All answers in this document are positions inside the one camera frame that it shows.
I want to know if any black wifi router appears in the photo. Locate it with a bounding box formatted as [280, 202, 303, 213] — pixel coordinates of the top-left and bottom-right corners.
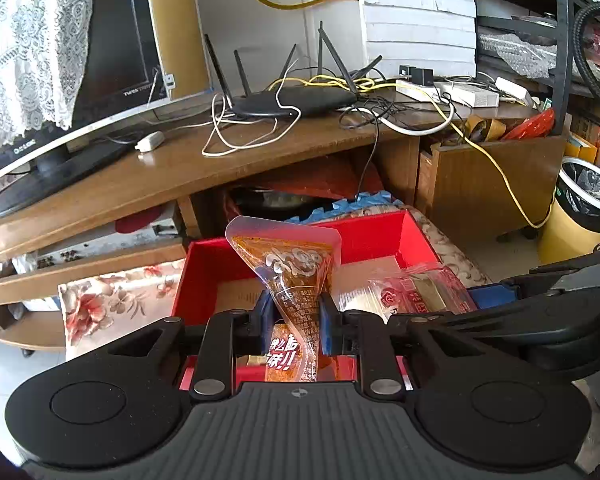
[204, 25, 382, 119]

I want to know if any floral beige table cloth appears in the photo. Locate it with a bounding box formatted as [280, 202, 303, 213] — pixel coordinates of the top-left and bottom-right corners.
[58, 205, 491, 360]

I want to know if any white power strip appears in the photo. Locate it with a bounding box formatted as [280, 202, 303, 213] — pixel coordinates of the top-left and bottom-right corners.
[394, 77, 534, 109]

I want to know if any silver media player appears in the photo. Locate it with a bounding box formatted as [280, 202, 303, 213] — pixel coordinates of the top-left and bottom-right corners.
[12, 202, 182, 274]

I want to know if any blue foam mat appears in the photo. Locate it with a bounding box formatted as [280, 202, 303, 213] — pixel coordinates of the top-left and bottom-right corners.
[288, 191, 403, 224]

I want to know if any red plastic bag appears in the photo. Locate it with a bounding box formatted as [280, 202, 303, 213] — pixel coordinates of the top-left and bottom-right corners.
[503, 107, 555, 140]

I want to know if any white small adapter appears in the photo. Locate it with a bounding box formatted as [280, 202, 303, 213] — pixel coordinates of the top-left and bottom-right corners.
[134, 131, 166, 153]

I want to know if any orange spicy snack packet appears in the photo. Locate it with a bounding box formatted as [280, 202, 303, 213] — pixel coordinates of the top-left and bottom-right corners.
[225, 216, 341, 382]

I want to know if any black metal shelf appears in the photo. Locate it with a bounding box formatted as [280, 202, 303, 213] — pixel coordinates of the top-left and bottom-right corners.
[476, 0, 585, 127]

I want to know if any pink red cake packet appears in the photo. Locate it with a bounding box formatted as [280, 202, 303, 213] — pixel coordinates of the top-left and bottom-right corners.
[370, 264, 477, 321]

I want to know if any yellow cable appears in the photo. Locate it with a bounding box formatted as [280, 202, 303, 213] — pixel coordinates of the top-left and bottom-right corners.
[232, 0, 556, 230]

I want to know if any clear bag white bun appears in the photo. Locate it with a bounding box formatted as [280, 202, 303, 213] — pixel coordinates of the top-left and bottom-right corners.
[332, 256, 400, 321]

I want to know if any brown cardboard box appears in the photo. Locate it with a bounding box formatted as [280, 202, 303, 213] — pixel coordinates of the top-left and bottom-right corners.
[415, 136, 566, 245]

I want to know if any red cardboard box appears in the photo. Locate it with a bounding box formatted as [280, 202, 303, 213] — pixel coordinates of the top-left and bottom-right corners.
[172, 211, 439, 382]

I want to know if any yellow trash bin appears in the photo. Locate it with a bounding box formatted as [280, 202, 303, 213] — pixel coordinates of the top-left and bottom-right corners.
[536, 157, 600, 264]

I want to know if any white lace cloth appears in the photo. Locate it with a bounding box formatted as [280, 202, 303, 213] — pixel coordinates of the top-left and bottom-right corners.
[0, 0, 94, 149]

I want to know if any black television monitor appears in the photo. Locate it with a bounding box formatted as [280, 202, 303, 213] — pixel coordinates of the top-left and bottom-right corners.
[0, 0, 211, 218]

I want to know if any white thick cable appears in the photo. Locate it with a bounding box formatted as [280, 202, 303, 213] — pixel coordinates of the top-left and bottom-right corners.
[349, 98, 455, 137]

